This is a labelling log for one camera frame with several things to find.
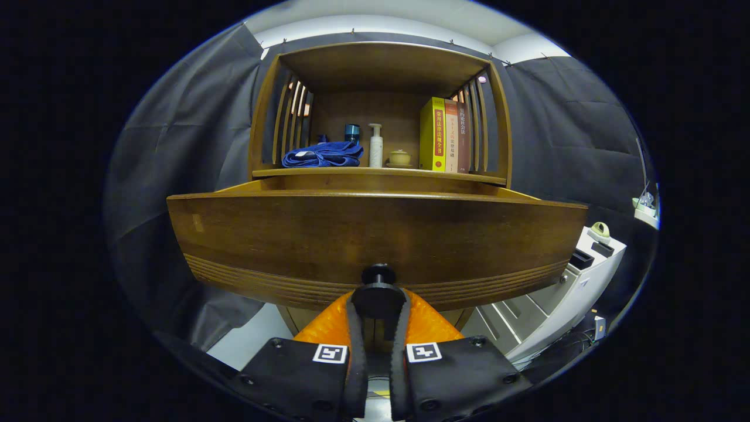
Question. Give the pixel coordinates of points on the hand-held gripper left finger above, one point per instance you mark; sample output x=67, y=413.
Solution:
x=358, y=363

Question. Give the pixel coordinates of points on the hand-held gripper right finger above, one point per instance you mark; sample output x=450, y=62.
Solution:
x=398, y=363

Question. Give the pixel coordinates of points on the wooden drawer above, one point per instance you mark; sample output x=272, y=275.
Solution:
x=375, y=234

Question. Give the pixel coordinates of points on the white side cabinet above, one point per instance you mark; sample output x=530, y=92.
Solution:
x=562, y=293

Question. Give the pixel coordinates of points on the wooden countertop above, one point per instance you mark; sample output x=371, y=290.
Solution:
x=381, y=173

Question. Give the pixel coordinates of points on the wooden cabinet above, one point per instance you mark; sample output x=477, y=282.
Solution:
x=363, y=111

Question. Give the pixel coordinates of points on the yellow lidded teacup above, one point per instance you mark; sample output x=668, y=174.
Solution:
x=399, y=157

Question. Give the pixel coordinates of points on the small black box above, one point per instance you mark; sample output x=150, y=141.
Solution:
x=602, y=249
x=581, y=259

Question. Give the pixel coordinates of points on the blue folded towel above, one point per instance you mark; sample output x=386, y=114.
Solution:
x=325, y=155

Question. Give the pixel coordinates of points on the white pump bottle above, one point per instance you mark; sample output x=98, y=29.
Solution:
x=375, y=149

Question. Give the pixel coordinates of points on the teal bottle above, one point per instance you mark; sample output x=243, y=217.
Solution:
x=352, y=133

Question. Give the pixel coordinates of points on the yellow book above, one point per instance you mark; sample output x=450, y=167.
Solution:
x=432, y=135

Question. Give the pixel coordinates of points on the orange and white book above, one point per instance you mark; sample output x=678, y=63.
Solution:
x=451, y=138

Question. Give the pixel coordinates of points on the brown book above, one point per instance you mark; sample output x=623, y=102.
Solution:
x=463, y=138

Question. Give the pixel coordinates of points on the pale green tape dispenser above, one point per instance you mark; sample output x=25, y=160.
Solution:
x=599, y=231

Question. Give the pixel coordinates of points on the white shelf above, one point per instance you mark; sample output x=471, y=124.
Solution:
x=644, y=215

